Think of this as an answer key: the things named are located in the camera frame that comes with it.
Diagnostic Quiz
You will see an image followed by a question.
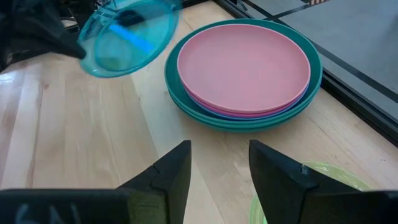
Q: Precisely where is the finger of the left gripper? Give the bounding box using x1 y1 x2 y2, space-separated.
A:
46 30 87 60
115 9 146 27

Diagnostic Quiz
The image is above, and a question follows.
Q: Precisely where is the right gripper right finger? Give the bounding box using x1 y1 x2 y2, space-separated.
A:
248 139 398 224

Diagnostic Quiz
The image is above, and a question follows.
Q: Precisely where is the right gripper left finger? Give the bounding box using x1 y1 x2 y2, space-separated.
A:
0 139 192 224

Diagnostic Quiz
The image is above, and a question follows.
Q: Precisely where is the clear green small plate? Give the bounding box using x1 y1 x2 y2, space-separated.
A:
248 161 374 224

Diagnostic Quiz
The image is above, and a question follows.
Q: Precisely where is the clear cyan small plate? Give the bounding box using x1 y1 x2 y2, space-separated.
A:
76 0 183 78

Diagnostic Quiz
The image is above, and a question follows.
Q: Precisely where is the teal plastic plate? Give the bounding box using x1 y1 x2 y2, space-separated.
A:
164 18 323 125
167 88 322 129

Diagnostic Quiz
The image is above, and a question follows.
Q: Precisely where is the magenta plastic plate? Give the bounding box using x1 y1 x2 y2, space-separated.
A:
183 83 310 119

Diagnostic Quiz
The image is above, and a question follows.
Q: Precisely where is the pink plastic plate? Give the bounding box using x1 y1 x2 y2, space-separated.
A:
176 23 312 114

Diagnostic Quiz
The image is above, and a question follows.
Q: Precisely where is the dark green plastic plate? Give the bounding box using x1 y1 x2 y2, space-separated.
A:
169 93 320 134

